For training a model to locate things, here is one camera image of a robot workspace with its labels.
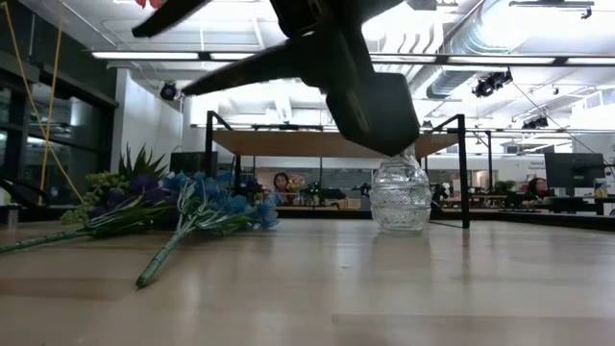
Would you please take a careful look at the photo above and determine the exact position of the silver ventilation duct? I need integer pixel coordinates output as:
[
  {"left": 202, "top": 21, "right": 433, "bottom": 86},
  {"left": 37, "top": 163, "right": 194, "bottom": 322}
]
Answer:
[{"left": 425, "top": 0, "right": 549, "bottom": 100}]

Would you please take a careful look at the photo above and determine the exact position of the person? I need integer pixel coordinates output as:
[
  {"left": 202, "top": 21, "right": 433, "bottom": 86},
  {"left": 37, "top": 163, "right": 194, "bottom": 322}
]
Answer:
[
  {"left": 525, "top": 176, "right": 553, "bottom": 203},
  {"left": 270, "top": 171, "right": 293, "bottom": 207}
]

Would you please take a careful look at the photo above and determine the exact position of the purple artificial flower bunch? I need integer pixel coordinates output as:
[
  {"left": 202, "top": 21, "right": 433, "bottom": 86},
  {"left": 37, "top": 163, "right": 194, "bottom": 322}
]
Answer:
[{"left": 0, "top": 172, "right": 179, "bottom": 256}]

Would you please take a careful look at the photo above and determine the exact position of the yellow cable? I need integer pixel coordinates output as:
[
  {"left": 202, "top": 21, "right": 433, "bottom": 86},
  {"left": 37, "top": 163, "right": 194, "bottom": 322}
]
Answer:
[{"left": 2, "top": 0, "right": 86, "bottom": 203}]

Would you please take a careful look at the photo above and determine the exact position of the black ceiling speaker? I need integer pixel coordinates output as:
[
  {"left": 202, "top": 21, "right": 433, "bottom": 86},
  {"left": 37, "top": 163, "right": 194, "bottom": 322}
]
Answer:
[{"left": 159, "top": 80, "right": 179, "bottom": 102}]

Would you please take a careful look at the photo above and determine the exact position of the wooden shelf with black frame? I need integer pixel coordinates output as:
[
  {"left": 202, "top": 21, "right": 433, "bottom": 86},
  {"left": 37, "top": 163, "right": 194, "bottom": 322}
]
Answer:
[{"left": 205, "top": 110, "right": 471, "bottom": 231}]

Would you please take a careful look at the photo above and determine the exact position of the clear glass vase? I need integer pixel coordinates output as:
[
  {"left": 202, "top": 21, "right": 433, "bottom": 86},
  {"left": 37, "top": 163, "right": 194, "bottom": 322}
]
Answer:
[{"left": 368, "top": 143, "right": 432, "bottom": 233}]

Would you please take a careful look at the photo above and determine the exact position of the blue artificial flower bunch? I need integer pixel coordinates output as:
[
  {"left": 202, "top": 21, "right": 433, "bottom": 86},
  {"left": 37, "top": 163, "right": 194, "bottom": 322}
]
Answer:
[{"left": 135, "top": 171, "right": 281, "bottom": 289}]

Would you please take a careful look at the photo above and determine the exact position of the overhead light bar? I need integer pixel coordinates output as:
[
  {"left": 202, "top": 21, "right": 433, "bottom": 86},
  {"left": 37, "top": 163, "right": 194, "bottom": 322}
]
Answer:
[{"left": 90, "top": 50, "right": 615, "bottom": 68}]

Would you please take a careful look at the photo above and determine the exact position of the black ceiling spotlight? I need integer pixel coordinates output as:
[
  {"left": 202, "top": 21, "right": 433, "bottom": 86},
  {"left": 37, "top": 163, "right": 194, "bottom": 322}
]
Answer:
[
  {"left": 521, "top": 114, "right": 550, "bottom": 131},
  {"left": 471, "top": 69, "right": 514, "bottom": 99}
]

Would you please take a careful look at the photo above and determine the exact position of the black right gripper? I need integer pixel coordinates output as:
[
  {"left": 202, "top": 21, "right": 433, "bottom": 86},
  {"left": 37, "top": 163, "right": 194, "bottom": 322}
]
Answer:
[{"left": 181, "top": 0, "right": 423, "bottom": 158}]

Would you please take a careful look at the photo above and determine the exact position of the black monitor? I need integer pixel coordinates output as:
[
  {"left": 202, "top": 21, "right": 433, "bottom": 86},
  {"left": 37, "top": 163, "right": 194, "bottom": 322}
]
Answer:
[
  {"left": 169, "top": 151, "right": 219, "bottom": 183},
  {"left": 544, "top": 152, "right": 606, "bottom": 189}
]

